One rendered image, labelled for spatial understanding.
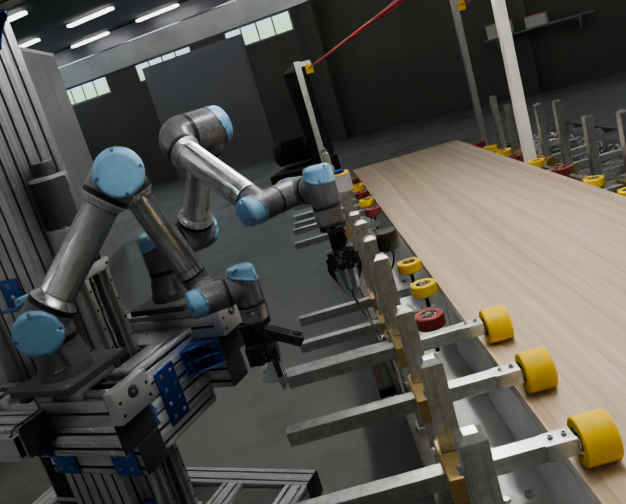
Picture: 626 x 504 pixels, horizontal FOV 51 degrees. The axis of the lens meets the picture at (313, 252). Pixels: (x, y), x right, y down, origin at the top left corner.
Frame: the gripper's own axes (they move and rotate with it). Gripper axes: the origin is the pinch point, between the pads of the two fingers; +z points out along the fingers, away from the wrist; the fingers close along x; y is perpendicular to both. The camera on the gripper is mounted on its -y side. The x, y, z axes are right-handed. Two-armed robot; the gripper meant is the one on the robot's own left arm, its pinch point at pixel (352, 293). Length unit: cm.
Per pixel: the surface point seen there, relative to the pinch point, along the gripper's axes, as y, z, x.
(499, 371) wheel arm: 51, 8, 23
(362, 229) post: -26.0, -10.4, 8.0
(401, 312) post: 49, -8, 8
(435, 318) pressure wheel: 4.2, 11.7, 19.0
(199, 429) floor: -154, 96, -100
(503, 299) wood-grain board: 3.1, 12.2, 37.5
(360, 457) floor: -89, 99, -18
